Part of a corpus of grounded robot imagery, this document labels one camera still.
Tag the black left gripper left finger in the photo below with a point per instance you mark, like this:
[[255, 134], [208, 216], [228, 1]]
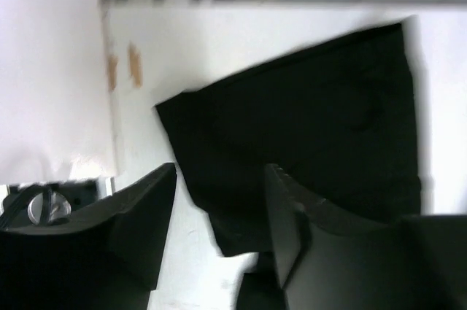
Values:
[[106, 255]]

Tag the black trousers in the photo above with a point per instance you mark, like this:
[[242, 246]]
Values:
[[338, 117]]

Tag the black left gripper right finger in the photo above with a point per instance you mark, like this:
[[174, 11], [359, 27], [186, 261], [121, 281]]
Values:
[[331, 259]]

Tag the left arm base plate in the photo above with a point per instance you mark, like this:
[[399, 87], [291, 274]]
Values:
[[45, 203]]

